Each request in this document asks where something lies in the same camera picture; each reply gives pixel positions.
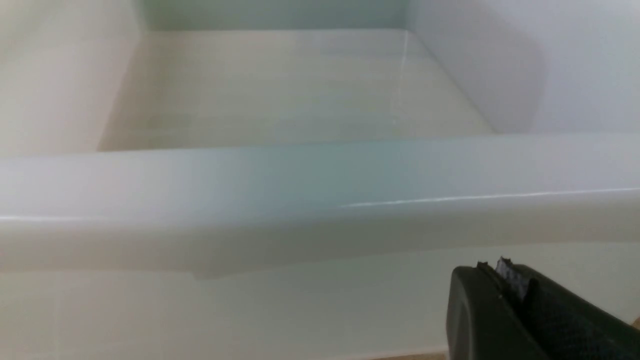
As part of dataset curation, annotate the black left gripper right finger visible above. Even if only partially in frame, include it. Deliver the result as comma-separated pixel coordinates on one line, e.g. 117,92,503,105
496,258,640,360

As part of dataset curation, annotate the large white plastic tub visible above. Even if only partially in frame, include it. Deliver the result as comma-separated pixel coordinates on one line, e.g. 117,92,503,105
1,0,639,360

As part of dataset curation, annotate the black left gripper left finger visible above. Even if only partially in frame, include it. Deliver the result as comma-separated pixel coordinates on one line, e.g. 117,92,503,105
446,262,549,360

